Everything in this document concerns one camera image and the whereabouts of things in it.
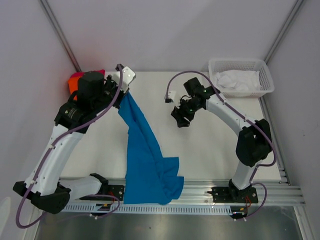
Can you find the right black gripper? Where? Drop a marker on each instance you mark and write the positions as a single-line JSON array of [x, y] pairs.
[[179, 114]]

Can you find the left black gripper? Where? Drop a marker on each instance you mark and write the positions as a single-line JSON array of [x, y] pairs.
[[109, 81]]

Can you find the blue t shirt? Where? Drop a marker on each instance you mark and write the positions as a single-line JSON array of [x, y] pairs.
[[150, 177]]

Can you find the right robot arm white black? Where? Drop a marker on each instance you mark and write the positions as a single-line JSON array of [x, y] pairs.
[[254, 141]]

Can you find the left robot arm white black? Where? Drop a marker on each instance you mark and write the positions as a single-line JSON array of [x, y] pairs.
[[92, 94]]

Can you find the folded pink t shirt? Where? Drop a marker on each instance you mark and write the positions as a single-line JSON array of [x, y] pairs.
[[80, 74]]

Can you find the folded orange t shirt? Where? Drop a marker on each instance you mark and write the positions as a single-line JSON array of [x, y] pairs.
[[73, 84]]

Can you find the white plastic basket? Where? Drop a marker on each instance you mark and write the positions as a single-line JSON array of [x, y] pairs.
[[223, 64]]

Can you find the white t shirt in basket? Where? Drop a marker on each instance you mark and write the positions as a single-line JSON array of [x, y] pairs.
[[238, 80]]

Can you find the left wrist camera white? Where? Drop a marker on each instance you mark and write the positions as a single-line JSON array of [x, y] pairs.
[[128, 76]]

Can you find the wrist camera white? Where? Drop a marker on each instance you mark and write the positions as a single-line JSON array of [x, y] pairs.
[[128, 76], [170, 97]]

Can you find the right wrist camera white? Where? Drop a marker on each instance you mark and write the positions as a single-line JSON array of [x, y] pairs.
[[170, 97]]

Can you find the aluminium mounting rail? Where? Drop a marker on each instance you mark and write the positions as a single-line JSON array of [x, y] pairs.
[[195, 192]]

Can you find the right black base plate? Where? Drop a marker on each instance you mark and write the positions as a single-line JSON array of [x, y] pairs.
[[223, 194]]

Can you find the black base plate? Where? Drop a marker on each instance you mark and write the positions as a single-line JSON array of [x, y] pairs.
[[112, 190], [223, 194]]

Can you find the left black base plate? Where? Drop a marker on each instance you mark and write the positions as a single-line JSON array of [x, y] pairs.
[[112, 190]]

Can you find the left aluminium corner post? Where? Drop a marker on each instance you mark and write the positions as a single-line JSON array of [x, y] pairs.
[[47, 9]]

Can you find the aluminium corner post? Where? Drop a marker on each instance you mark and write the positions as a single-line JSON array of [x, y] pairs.
[[284, 29], [47, 9]]

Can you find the white slotted cable duct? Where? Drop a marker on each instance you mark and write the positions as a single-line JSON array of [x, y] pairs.
[[174, 209]]

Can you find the right aluminium corner post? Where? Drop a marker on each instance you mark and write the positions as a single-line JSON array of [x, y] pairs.
[[284, 29]]

